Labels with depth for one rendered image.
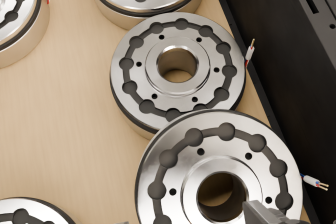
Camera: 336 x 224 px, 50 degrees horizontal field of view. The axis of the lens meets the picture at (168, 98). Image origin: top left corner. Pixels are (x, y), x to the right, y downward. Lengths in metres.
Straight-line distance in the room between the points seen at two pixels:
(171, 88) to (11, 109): 0.14
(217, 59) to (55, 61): 0.14
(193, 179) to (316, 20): 0.11
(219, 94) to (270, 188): 0.08
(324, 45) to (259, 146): 0.07
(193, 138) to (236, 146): 0.03
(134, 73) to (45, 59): 0.09
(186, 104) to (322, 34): 0.10
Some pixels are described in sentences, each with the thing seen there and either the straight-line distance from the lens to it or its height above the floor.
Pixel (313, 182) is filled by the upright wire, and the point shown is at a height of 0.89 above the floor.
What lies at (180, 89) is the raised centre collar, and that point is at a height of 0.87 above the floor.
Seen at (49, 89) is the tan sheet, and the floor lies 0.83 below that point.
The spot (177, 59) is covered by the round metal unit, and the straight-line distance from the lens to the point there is 0.29.
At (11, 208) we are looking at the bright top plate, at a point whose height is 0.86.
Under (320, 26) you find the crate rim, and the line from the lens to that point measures 0.22.
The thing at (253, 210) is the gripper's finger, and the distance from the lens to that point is 0.16.
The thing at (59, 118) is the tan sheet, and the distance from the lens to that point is 0.30.
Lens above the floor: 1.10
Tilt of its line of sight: 66 degrees down
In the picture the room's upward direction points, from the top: 3 degrees counter-clockwise
